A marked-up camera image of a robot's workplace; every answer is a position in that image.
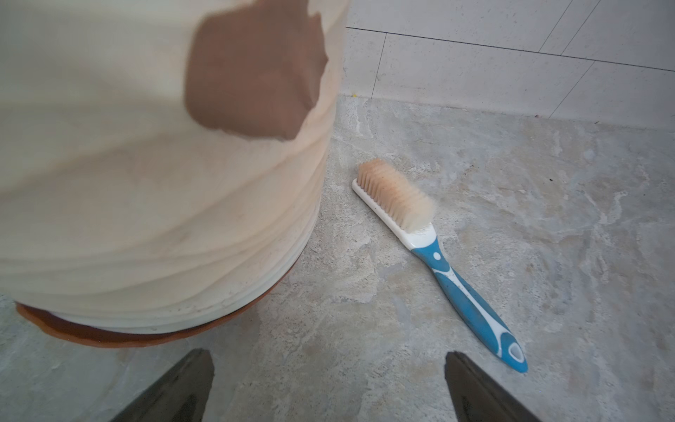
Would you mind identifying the cream ceramic pot with soil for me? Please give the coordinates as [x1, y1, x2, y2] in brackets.
[1, 1, 349, 334]

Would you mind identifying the blue white scrub brush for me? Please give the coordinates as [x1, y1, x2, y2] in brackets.
[352, 159, 528, 373]

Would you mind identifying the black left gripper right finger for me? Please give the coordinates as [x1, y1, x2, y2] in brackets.
[445, 352, 541, 422]

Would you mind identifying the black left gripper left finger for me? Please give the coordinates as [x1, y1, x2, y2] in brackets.
[112, 348, 214, 422]

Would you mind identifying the terracotta saucer under pot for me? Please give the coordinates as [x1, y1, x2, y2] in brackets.
[15, 265, 295, 349]

